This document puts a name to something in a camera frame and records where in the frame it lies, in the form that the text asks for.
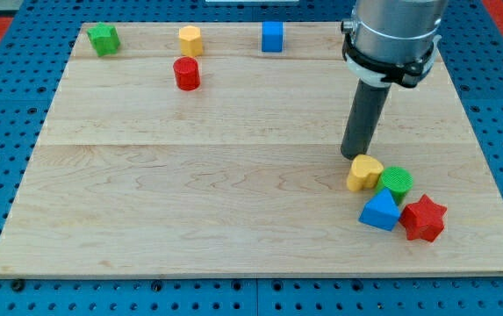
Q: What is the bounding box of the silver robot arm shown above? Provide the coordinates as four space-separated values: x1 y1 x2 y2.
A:
341 0 448 88

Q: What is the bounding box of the blue cube block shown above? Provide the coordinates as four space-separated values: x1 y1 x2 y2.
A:
261 21 284 53

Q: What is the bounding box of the wooden board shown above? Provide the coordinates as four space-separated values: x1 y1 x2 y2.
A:
0 23 503 279

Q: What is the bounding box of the red cylinder block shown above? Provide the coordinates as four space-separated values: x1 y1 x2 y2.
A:
173 56 200 91

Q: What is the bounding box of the yellow heart block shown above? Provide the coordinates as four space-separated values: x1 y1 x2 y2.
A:
346 154 384 192

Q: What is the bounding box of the yellow hexagon block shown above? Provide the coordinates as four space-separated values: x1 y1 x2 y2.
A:
178 25 204 57

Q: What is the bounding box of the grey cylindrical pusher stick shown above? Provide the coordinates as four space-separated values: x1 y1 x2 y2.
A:
341 80 390 160

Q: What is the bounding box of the blue triangle block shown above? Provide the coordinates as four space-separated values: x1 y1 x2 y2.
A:
359 189 400 231

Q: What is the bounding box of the green cylinder block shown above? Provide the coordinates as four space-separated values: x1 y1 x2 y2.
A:
375 166 413 205

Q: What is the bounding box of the red star block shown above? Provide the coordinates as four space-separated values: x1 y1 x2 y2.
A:
399 194 448 242

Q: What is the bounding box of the green star block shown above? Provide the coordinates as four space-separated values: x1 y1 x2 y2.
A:
87 22 120 57

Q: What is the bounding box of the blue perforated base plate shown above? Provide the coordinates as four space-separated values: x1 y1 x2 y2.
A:
0 0 503 315

